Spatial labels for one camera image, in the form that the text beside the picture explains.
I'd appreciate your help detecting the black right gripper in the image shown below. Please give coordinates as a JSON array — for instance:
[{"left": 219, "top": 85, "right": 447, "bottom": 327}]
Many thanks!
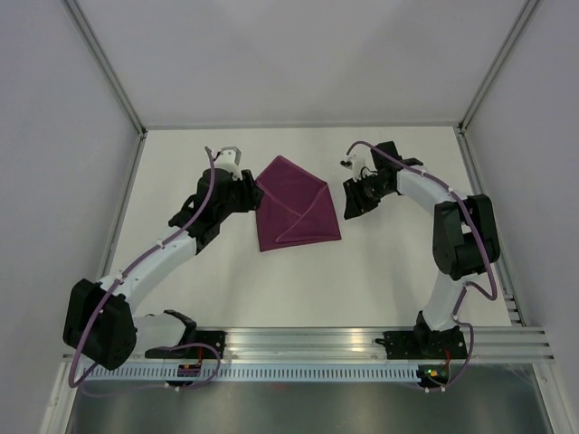
[{"left": 342, "top": 174, "right": 392, "bottom": 221}]

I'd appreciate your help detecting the purple cloth napkin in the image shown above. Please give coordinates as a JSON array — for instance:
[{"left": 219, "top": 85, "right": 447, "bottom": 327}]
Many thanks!
[{"left": 256, "top": 156, "right": 341, "bottom": 252}]

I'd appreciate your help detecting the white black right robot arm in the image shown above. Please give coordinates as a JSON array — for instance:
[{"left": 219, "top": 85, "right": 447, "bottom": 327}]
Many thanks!
[{"left": 340, "top": 141, "right": 500, "bottom": 360}]

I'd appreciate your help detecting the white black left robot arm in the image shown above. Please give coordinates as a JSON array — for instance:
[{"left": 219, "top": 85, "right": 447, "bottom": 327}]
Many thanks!
[{"left": 63, "top": 168, "right": 263, "bottom": 371}]

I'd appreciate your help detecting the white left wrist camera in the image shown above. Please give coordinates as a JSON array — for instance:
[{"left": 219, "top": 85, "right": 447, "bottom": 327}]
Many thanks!
[{"left": 214, "top": 146, "right": 242, "bottom": 180}]

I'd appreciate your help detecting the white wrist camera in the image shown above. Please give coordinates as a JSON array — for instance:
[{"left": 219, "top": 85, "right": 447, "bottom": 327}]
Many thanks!
[
  {"left": 340, "top": 154, "right": 370, "bottom": 182},
  {"left": 214, "top": 146, "right": 242, "bottom": 180}
]

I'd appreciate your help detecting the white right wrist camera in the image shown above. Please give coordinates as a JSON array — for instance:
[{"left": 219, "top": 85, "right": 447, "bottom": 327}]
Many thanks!
[{"left": 340, "top": 154, "right": 370, "bottom": 182}]

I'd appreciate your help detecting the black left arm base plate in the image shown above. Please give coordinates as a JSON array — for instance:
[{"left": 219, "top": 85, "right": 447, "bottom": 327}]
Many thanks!
[{"left": 145, "top": 330, "right": 227, "bottom": 360}]

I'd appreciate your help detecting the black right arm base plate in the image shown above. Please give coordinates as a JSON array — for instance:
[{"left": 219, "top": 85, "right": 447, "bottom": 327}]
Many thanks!
[{"left": 374, "top": 327, "right": 468, "bottom": 361}]

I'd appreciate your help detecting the white slotted cable duct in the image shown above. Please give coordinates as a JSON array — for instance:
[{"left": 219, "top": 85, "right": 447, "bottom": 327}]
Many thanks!
[{"left": 88, "top": 362, "right": 419, "bottom": 382}]

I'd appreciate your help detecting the aluminium front rail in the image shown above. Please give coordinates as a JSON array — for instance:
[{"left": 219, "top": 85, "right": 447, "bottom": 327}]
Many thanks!
[{"left": 62, "top": 325, "right": 555, "bottom": 363}]

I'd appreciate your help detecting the aluminium left frame post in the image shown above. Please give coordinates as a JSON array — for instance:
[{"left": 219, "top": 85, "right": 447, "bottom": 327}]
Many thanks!
[{"left": 61, "top": 0, "right": 148, "bottom": 139}]

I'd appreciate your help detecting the aluminium frame post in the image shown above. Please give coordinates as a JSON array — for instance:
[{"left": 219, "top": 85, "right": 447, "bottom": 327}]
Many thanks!
[
  {"left": 456, "top": 0, "right": 548, "bottom": 135},
  {"left": 61, "top": 0, "right": 148, "bottom": 139}
]

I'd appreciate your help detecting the aluminium right frame post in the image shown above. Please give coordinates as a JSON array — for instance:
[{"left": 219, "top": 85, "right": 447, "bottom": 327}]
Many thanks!
[{"left": 456, "top": 0, "right": 548, "bottom": 135}]

